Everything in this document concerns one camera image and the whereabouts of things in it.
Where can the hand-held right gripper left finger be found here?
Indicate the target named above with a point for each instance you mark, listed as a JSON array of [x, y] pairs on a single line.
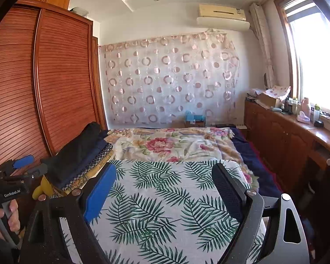
[[100, 192]]

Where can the white bottle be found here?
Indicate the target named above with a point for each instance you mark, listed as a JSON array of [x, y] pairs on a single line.
[[316, 114]]

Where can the wooden slatted wardrobe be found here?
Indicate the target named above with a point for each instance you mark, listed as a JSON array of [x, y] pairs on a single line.
[[22, 88]]

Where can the dark wooden chair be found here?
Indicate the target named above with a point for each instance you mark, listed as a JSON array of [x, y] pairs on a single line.
[[327, 211]]

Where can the window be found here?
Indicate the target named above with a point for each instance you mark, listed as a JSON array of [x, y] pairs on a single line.
[[313, 55]]

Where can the palm-leaf bed sheet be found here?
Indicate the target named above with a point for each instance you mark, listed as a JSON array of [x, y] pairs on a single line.
[[159, 211]]

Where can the wooden sideboard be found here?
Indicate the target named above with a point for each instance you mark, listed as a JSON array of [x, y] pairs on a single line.
[[280, 134]]

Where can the person's left hand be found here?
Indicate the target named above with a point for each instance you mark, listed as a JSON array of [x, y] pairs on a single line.
[[14, 217]]

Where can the black t-shirt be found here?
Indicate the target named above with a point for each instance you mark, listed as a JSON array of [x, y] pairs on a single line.
[[77, 151]]

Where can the wall air conditioner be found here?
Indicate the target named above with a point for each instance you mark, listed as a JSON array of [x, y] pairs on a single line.
[[222, 18]]

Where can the cardboard box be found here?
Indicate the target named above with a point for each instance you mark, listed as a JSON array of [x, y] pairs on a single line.
[[271, 99]]

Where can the yellow toy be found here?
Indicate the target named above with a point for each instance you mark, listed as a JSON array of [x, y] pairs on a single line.
[[45, 188]]

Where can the navy patterned folded cloth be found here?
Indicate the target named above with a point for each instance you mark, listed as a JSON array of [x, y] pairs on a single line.
[[90, 167]]

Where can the white tied window curtain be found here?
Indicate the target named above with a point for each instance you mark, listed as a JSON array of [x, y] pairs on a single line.
[[262, 41]]

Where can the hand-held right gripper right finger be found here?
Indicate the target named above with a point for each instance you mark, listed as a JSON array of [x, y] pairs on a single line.
[[228, 192]]

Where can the small black box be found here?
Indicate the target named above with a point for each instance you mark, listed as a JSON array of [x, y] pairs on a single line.
[[319, 124]]

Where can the circle-patterned sheer curtain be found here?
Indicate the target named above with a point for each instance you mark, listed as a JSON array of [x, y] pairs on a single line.
[[170, 79]]

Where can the white box on wardrobe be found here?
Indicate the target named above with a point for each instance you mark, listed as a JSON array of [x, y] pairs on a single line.
[[79, 11]]

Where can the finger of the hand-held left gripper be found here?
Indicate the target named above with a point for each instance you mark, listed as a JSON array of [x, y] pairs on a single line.
[[23, 161], [40, 170]]

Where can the blue toy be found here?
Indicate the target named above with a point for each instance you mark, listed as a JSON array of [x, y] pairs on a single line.
[[194, 118]]

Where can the floral blanket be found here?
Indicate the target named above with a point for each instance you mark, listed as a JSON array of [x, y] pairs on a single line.
[[167, 143]]

